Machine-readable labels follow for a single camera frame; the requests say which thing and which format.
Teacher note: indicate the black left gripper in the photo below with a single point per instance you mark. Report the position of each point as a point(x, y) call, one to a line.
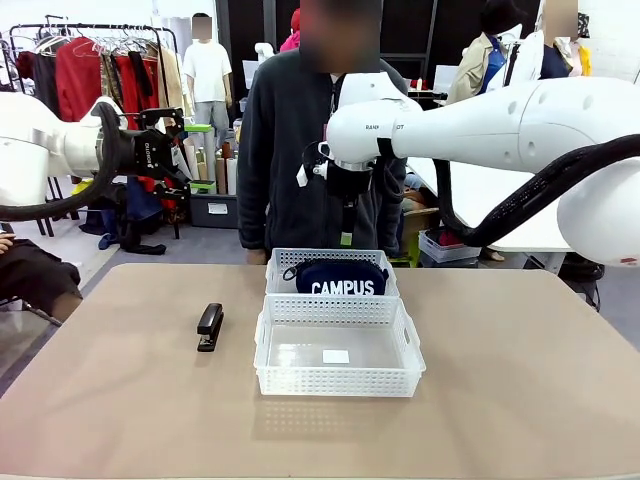
point(145, 152)

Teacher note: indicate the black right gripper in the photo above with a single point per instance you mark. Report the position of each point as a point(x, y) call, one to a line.
point(350, 180)

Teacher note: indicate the navy CAMPUS pencil case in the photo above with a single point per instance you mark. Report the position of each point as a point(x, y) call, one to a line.
point(340, 276)

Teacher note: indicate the black stapler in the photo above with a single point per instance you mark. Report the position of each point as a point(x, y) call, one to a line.
point(210, 325)

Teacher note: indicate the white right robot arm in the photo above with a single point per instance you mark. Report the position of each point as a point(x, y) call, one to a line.
point(500, 125)

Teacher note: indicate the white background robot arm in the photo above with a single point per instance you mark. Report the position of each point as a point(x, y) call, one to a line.
point(264, 50)

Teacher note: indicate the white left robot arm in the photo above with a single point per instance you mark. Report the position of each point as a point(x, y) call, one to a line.
point(30, 150)

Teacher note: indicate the person's right hand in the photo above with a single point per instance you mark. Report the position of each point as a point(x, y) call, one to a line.
point(257, 256)

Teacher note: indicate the grey storage bin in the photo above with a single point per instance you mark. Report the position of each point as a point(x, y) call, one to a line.
point(210, 215)

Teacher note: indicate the lime green stool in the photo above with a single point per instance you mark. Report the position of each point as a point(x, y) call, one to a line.
point(407, 256)

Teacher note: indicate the brown cardboard box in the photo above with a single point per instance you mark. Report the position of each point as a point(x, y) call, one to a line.
point(417, 225)

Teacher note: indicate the beige hanging garment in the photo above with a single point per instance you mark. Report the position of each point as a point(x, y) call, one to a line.
point(172, 80)

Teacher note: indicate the person in dark fleece jacket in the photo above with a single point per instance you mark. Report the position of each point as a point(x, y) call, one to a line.
point(285, 150)

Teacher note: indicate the small white perforated plastic basket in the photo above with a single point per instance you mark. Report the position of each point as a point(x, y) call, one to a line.
point(280, 272)

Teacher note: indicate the person in white t-shirt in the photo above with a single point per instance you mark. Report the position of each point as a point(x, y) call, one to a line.
point(207, 70)

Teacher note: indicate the clear storage box red contents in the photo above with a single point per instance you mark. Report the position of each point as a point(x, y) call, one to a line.
point(445, 247)

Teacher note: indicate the black cloth pile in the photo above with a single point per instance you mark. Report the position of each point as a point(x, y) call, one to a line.
point(140, 242)

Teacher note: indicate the white background table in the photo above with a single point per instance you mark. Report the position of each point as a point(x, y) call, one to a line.
point(480, 195)

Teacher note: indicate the white label sticker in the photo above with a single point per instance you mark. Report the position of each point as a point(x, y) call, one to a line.
point(336, 356)

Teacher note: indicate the red hanging garment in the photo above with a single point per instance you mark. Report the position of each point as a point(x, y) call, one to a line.
point(77, 80)

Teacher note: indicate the person in pink hoodie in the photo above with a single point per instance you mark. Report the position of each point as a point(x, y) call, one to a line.
point(292, 35)

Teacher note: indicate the large white perforated plastic basket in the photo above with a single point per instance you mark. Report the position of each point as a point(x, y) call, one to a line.
point(340, 377)

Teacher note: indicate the black clothes rack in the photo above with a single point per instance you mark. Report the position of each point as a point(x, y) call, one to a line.
point(100, 29)

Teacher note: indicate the mannequin in beige coat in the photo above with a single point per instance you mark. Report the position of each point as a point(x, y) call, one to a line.
point(472, 70)

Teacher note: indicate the seated person in dark trousers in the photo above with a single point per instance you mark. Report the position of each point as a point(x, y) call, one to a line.
point(35, 275)

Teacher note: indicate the mannequin in white coat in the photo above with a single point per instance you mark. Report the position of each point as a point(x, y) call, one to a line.
point(550, 55)

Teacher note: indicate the yellow hanging garment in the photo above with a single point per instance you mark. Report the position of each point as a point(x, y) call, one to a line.
point(585, 60)

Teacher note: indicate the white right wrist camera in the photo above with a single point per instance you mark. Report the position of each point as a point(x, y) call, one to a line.
point(312, 167)

